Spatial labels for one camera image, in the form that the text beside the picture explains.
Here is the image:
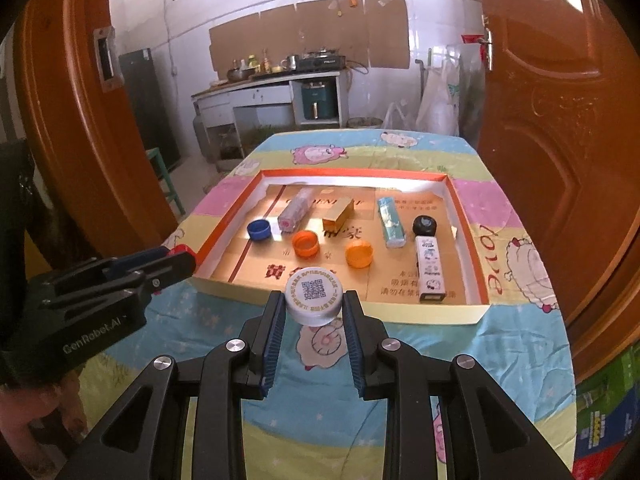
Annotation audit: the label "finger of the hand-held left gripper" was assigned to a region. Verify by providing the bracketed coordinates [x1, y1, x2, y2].
[44, 251, 197, 309]
[50, 245, 174, 292]

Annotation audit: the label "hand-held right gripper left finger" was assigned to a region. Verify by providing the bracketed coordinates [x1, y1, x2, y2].
[55, 290, 287, 480]

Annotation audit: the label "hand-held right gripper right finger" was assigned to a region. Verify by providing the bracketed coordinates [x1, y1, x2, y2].
[342, 290, 573, 480]

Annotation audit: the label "red bottle cap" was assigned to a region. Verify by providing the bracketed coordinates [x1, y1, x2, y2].
[167, 244, 201, 263]

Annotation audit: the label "white bottle cap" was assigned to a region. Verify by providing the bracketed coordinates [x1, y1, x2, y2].
[284, 266, 346, 326]

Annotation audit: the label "gold rectangular box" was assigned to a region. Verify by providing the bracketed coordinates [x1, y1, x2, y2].
[322, 197, 357, 235]

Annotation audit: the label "orange shallow cardboard tray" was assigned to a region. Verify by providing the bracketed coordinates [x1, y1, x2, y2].
[191, 169, 492, 327]

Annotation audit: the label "person's left forearm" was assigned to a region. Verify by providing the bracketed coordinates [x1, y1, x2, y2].
[0, 360, 96, 461]

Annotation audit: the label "orange bottle cap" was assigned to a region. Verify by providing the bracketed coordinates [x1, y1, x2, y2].
[346, 240, 375, 269]
[292, 231, 321, 259]

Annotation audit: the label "cartoon sheep printed cloth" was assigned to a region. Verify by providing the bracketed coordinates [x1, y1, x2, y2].
[75, 129, 578, 480]

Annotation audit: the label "green stool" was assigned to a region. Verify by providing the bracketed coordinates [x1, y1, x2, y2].
[145, 147, 187, 218]

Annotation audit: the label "blue bottle cap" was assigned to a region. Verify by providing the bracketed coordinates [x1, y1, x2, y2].
[247, 219, 274, 244]

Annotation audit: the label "white cartoon print lighter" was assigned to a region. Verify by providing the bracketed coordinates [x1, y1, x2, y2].
[416, 236, 447, 305]

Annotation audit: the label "brown wooden door with latch plate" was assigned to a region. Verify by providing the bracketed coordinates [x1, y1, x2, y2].
[17, 0, 193, 281]

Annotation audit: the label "teal lighter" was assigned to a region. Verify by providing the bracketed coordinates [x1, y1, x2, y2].
[376, 196, 407, 248]

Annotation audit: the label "pink clear plastic tube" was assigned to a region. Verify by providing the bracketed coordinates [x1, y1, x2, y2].
[277, 188, 314, 235]

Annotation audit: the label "dark refrigerator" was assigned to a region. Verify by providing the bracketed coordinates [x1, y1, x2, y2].
[119, 48, 182, 171]

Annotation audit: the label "kitchen counter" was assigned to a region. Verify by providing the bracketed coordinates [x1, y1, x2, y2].
[192, 67, 351, 161]

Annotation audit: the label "metal latch plate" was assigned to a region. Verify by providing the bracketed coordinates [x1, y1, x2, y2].
[94, 26, 124, 92]

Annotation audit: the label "row of seasoning bottles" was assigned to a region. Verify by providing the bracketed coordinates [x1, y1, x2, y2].
[240, 49, 282, 75]

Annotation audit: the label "teal air fryer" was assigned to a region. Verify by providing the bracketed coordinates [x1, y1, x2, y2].
[301, 80, 339, 121]

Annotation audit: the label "clear plastic bag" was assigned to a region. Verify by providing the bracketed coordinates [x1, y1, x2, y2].
[382, 102, 419, 132]

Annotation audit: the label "green printed carton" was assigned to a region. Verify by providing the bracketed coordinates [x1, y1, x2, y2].
[572, 350, 640, 480]

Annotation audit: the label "gas stove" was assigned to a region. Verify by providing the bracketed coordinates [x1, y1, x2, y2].
[297, 49, 347, 72]

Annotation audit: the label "hanging white plastic bag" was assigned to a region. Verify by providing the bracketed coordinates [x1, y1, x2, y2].
[417, 55, 462, 136]

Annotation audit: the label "cardboard sheets on wall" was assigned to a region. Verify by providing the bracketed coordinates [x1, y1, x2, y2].
[209, 0, 411, 77]

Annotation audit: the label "metal door handle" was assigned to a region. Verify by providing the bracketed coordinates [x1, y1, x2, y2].
[480, 15, 497, 72]

